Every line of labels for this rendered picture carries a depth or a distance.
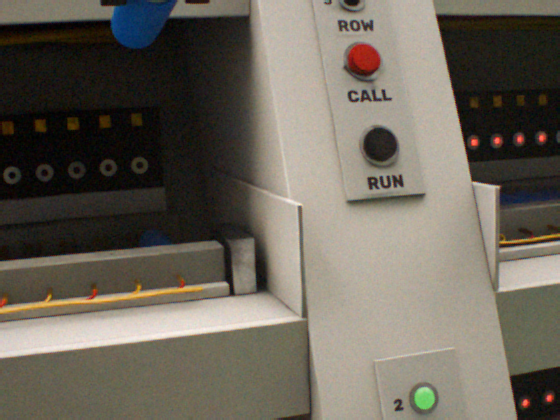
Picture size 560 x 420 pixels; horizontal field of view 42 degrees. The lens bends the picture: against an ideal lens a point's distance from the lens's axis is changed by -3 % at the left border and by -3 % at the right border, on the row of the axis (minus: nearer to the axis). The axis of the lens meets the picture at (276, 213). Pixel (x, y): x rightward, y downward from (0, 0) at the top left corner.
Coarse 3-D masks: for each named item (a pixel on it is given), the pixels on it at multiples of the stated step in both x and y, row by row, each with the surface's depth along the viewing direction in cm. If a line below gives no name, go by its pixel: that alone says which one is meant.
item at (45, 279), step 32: (64, 256) 36; (96, 256) 36; (128, 256) 36; (160, 256) 36; (192, 256) 36; (224, 256) 37; (0, 288) 34; (32, 288) 34; (64, 288) 35; (96, 288) 35; (128, 288) 36; (160, 288) 36; (192, 288) 35
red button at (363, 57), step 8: (352, 48) 36; (360, 48) 36; (368, 48) 36; (352, 56) 35; (360, 56) 36; (368, 56) 36; (376, 56) 36; (352, 64) 35; (360, 64) 35; (368, 64) 36; (376, 64) 36; (360, 72) 36; (368, 72) 36
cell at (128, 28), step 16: (128, 0) 22; (144, 0) 22; (160, 0) 22; (176, 0) 22; (112, 16) 27; (128, 16) 24; (144, 16) 23; (160, 16) 23; (128, 32) 25; (144, 32) 25
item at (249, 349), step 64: (128, 192) 49; (256, 192) 38; (256, 256) 39; (64, 320) 34; (128, 320) 33; (192, 320) 33; (256, 320) 33; (0, 384) 29; (64, 384) 30; (128, 384) 31; (192, 384) 31; (256, 384) 32
